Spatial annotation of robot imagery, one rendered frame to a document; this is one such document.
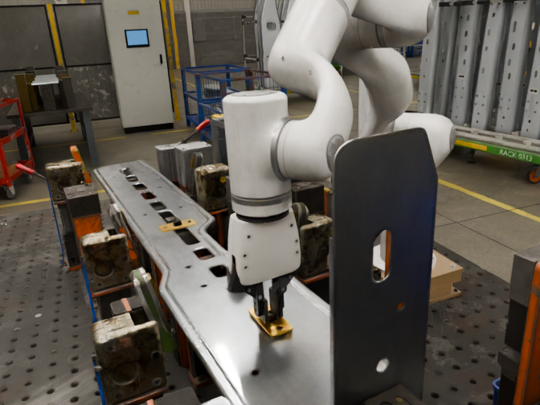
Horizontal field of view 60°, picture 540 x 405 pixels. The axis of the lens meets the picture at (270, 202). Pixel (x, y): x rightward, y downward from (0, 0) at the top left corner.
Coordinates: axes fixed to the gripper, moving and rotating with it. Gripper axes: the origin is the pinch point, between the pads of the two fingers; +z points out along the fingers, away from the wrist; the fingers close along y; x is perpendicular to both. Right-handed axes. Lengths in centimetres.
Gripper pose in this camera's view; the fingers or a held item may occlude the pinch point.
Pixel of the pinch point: (268, 304)
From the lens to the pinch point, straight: 73.2
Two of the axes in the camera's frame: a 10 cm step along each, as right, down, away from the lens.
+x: 4.7, 2.8, -8.4
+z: 0.6, 9.4, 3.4
